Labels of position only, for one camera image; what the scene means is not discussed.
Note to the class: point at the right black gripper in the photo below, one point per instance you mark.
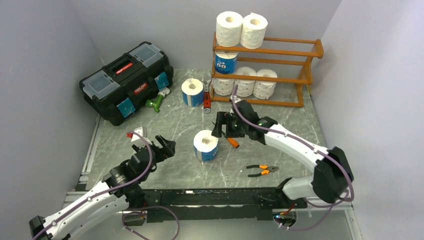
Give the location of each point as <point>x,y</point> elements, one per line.
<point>225,118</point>

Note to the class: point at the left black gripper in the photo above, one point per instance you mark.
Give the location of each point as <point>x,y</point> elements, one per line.
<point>167,150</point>

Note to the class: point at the white roll with red print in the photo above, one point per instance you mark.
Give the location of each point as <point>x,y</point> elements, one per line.
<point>223,86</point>

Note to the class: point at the blue monster-face roll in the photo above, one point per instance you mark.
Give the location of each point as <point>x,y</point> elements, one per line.
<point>205,145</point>

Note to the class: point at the white paper towel roll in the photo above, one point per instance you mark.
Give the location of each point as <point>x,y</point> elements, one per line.
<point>245,87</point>
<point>228,28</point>
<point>253,31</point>

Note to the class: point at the white dotted roll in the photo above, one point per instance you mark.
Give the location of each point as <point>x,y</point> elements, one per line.
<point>264,89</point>

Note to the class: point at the blue paper roll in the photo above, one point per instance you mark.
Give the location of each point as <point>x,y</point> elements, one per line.
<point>225,62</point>

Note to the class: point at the orange wooden shelf rack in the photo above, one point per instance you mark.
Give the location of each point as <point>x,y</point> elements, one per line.
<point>292,64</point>

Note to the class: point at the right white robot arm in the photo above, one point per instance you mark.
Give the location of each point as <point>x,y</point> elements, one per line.
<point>332,177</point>

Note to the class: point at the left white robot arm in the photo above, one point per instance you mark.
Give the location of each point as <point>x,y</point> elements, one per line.
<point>119,189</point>

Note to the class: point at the black orange screwdriver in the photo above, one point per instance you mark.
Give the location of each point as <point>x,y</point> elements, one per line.
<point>231,141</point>

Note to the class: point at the red adjustable wrench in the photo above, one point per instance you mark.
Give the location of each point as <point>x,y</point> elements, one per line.
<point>206,96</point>

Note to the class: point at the blue wrapped roll upright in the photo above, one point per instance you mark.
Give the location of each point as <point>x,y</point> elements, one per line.
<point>192,92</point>

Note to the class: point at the green small object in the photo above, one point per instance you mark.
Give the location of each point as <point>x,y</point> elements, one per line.
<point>156,103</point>

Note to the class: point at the orange black pliers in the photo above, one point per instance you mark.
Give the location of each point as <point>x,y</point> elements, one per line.
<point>265,169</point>

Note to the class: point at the black plastic toolbox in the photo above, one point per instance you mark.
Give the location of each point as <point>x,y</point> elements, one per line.
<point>123,86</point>

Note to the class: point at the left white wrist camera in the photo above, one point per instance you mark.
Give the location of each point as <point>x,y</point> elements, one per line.
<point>139,136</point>

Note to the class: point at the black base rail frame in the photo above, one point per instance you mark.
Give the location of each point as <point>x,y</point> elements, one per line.
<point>260,203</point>

